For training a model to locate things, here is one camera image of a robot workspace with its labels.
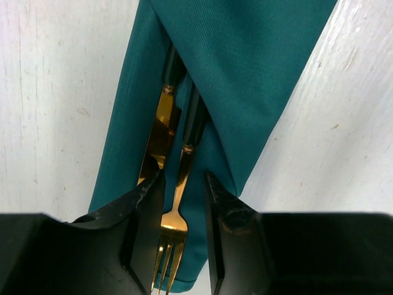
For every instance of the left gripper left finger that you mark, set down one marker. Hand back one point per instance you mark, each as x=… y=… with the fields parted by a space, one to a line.
x=111 y=250

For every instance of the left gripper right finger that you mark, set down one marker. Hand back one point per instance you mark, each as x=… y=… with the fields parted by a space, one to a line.
x=294 y=253

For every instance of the teal cloth napkin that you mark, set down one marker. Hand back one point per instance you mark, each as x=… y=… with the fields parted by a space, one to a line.
x=245 y=58

